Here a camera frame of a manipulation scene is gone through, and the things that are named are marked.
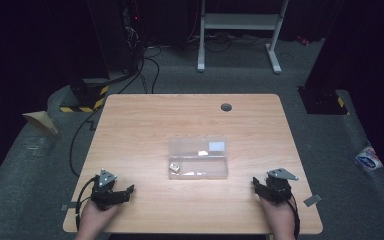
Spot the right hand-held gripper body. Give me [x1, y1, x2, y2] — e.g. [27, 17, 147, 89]
[263, 167, 300, 205]

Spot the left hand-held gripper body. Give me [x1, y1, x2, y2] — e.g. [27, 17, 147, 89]
[90, 168, 122, 211]

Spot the clear plastic pencil box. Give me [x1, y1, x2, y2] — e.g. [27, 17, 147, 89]
[167, 136, 230, 181]

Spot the person's left hand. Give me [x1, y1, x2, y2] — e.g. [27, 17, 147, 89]
[74, 201, 123, 240]

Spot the person's right hand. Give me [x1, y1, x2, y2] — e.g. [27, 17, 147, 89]
[259, 195, 296, 240]

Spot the grey tape strip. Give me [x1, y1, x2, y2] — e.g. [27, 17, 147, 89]
[303, 194, 323, 208]

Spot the white blue packet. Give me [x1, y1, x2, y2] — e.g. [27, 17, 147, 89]
[354, 141, 384, 173]

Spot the beige cardboard piece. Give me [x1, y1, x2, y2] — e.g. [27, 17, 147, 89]
[22, 110, 60, 136]

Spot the black yellow striped stand base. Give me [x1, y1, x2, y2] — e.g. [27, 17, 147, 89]
[59, 79, 110, 114]

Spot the small red object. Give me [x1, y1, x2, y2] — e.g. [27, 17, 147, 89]
[295, 34, 312, 47]

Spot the dark equipment rack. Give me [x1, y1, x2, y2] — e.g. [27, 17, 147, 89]
[119, 0, 145, 75]

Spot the white metal stand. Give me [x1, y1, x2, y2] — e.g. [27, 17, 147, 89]
[197, 0, 290, 75]

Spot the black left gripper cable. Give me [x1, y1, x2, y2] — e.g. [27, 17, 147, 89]
[75, 175, 100, 231]

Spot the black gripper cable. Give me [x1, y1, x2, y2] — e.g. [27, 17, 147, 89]
[288, 193, 302, 240]
[75, 175, 100, 231]

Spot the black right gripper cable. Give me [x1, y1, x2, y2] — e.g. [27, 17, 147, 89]
[288, 193, 302, 240]

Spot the long black floor cable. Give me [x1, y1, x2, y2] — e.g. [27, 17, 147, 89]
[68, 46, 162, 178]

